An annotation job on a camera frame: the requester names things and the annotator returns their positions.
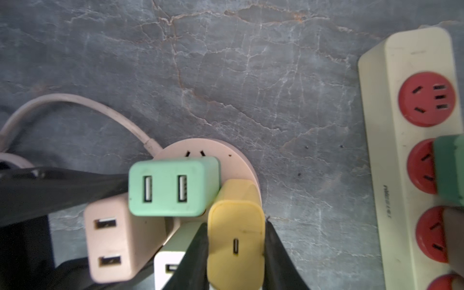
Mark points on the white charger on round socket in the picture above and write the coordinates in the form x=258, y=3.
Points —
x=167, y=260

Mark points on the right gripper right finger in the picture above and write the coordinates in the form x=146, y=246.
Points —
x=280, y=272

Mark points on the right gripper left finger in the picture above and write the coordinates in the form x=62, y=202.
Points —
x=191, y=273

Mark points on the green charger on round socket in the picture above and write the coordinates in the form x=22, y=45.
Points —
x=172, y=187

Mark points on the yellow charger plug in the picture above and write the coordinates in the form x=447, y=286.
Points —
x=236, y=235

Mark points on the green charger on strip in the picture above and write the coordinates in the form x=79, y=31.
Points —
x=449, y=167

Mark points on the round pink power socket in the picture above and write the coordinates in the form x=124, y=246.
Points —
x=232, y=164

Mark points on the pink charger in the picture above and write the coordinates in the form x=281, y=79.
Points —
x=119, y=243

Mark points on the cream power strip red outlets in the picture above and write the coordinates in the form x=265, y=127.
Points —
x=410, y=97

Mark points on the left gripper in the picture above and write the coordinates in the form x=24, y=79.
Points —
x=27, y=260

